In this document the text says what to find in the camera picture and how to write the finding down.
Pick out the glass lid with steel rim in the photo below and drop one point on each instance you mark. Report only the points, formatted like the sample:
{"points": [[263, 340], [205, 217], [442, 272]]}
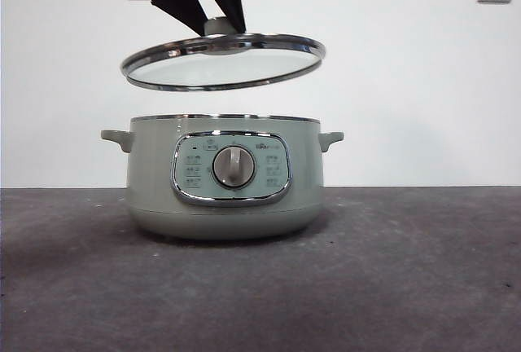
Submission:
{"points": [[228, 62]]}

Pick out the pale green electric pot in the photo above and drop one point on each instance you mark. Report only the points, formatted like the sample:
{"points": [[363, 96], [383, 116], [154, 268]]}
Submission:
{"points": [[163, 197]]}

